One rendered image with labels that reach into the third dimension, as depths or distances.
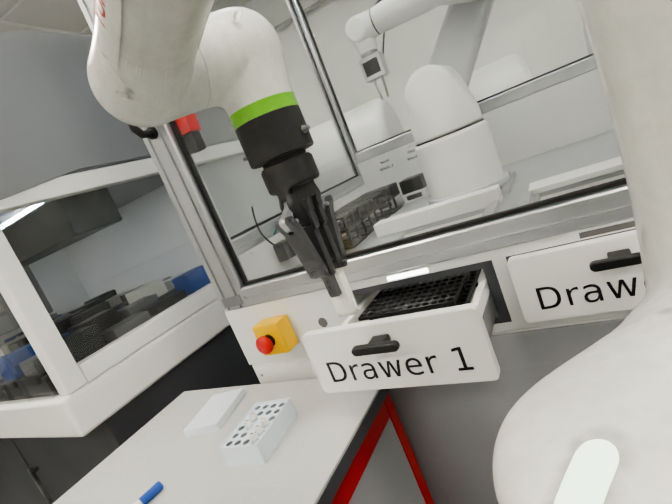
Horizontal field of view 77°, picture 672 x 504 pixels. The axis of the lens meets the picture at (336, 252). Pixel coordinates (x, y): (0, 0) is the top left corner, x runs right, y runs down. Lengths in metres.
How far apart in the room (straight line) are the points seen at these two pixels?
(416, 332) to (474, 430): 0.35
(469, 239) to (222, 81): 0.44
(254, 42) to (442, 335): 0.44
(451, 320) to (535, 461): 0.41
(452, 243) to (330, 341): 0.26
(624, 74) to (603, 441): 0.19
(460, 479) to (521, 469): 0.81
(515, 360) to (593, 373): 0.58
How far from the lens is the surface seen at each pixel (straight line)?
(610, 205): 0.71
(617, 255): 0.68
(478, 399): 0.87
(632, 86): 0.29
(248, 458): 0.80
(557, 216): 0.70
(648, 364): 0.23
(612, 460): 0.19
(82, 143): 1.37
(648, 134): 0.29
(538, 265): 0.71
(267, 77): 0.57
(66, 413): 1.22
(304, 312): 0.91
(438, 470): 1.02
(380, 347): 0.61
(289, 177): 0.56
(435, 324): 0.60
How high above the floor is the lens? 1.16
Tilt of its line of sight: 11 degrees down
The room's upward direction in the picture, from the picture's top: 22 degrees counter-clockwise
